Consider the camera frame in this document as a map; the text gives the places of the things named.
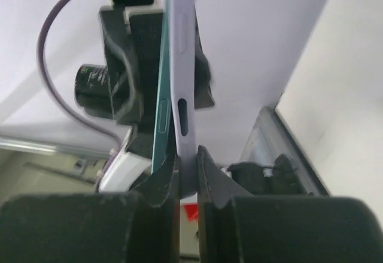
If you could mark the teal smartphone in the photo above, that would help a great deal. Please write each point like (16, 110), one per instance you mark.
(163, 105)

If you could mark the left aluminium frame post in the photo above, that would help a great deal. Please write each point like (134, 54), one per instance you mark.
(269, 138)

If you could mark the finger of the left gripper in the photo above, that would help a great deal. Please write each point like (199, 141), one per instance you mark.
(202, 77)

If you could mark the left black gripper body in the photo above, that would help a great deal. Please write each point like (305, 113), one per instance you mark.
(132, 53)

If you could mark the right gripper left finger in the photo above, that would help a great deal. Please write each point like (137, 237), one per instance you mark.
(141, 225)

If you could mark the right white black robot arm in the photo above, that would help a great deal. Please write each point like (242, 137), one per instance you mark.
(260, 174)

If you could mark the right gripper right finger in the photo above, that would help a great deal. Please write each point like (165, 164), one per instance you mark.
(236, 226)

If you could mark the red emergency stop button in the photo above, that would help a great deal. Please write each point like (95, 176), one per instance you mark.
(191, 211)

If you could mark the lavender phone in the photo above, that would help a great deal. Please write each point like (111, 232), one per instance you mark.
(182, 28)

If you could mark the aluminium front rail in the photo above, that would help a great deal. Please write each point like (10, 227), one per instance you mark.
(58, 139)

